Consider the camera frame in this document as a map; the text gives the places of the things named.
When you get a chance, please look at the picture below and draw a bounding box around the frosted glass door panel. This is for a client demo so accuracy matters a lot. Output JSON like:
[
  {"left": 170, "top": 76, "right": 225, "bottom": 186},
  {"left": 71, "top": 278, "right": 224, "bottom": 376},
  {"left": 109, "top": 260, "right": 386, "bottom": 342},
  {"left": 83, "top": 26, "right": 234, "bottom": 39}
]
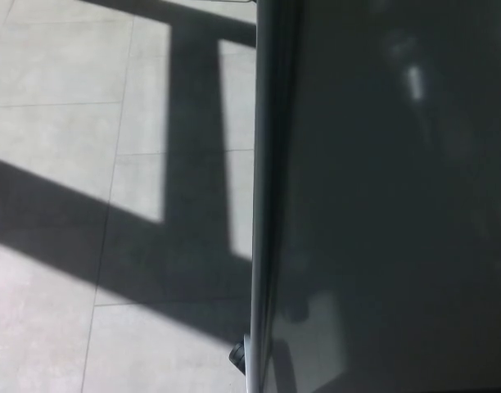
[{"left": 242, "top": 0, "right": 501, "bottom": 393}]

